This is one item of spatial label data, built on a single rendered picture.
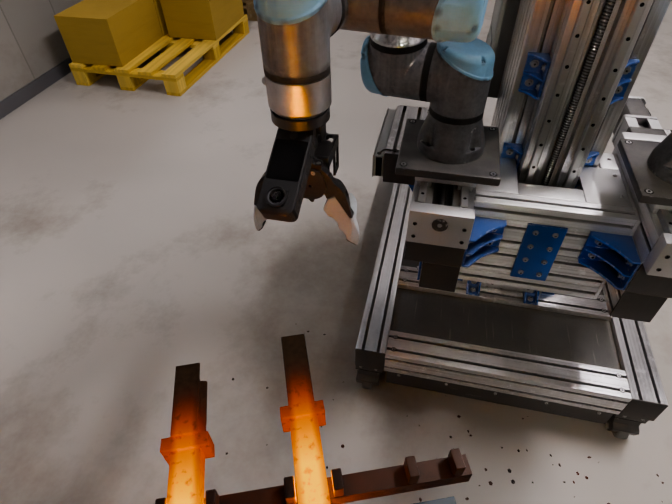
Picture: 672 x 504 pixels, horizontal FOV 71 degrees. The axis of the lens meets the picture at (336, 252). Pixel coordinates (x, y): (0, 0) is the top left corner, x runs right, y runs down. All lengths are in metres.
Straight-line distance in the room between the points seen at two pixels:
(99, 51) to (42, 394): 2.39
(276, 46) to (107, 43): 3.08
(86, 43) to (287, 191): 3.20
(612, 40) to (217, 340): 1.44
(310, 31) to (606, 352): 1.34
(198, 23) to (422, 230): 3.03
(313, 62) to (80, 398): 1.49
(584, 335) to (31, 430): 1.73
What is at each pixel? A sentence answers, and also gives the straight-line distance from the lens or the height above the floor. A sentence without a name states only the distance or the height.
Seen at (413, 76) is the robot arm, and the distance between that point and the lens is 1.02.
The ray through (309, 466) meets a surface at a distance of 0.50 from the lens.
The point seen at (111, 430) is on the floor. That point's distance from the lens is 1.70.
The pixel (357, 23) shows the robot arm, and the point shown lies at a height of 1.21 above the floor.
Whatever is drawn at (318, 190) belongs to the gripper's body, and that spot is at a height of 1.04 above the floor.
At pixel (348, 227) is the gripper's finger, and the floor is 0.98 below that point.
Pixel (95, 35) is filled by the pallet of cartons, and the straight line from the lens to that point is 3.60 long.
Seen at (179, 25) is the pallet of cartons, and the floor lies 0.23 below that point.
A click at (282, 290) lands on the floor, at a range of 1.87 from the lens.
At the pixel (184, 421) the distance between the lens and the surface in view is 0.53.
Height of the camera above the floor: 1.40
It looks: 44 degrees down
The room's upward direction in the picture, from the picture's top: 1 degrees counter-clockwise
